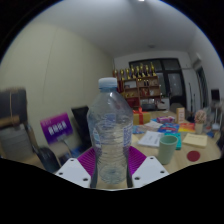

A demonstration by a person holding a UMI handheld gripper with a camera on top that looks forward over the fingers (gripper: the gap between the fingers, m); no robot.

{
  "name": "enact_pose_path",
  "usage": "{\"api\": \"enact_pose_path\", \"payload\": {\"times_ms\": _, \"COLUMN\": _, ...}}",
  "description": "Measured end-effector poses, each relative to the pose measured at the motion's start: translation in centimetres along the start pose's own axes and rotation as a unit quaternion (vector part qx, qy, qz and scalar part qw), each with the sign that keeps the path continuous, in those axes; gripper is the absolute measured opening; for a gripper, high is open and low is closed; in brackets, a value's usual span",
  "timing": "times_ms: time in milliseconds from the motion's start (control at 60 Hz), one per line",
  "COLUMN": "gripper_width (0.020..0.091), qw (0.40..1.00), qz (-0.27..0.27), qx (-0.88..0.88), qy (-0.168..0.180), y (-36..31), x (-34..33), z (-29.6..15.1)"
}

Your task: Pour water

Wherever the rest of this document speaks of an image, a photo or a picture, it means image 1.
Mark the silver ribbed suitcase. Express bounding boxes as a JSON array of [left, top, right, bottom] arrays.
[[0, 128, 34, 161]]

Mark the pink box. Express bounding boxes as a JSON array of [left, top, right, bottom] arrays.
[[156, 115, 176, 124]]

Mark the tan standing card box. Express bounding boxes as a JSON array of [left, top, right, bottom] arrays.
[[175, 106, 186, 125]]

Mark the black office chair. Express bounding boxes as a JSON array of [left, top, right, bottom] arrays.
[[71, 105, 93, 151]]

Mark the pale green cup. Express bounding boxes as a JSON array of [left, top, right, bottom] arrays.
[[157, 134, 179, 165]]

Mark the orange book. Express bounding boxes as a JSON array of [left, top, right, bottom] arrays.
[[178, 122, 196, 134]]

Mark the teal book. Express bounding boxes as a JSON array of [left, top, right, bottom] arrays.
[[164, 132, 183, 151]]

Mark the tan paper envelope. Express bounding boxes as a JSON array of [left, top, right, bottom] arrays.
[[181, 132, 208, 149]]

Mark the yellow gift box red ribbon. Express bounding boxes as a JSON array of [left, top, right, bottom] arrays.
[[132, 107, 152, 126]]

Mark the colourful blue book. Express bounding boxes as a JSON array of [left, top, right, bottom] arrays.
[[157, 122, 181, 134]]

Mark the purple sign board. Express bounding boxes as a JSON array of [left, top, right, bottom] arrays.
[[39, 112, 74, 145]]

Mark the clear plastic water bottle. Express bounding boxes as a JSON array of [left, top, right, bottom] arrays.
[[86, 77, 134, 185]]

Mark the dark grey bag tan trim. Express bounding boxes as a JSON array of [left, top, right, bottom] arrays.
[[0, 87, 28, 129]]

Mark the white paper booklet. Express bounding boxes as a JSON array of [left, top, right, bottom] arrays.
[[136, 130, 165, 148]]

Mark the small black suitcase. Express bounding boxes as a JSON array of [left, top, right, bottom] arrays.
[[35, 145, 61, 174]]

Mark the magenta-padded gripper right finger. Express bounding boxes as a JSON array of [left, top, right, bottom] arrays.
[[126, 145, 170, 189]]

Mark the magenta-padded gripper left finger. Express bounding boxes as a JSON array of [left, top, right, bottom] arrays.
[[54, 147, 99, 189]]

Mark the black-framed glass door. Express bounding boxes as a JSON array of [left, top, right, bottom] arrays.
[[129, 58, 188, 108]]

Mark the black computer monitor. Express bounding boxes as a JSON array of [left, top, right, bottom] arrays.
[[210, 88, 221, 103]]

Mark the wooden shelf unit with trophies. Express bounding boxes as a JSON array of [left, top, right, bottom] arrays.
[[113, 62, 161, 108]]

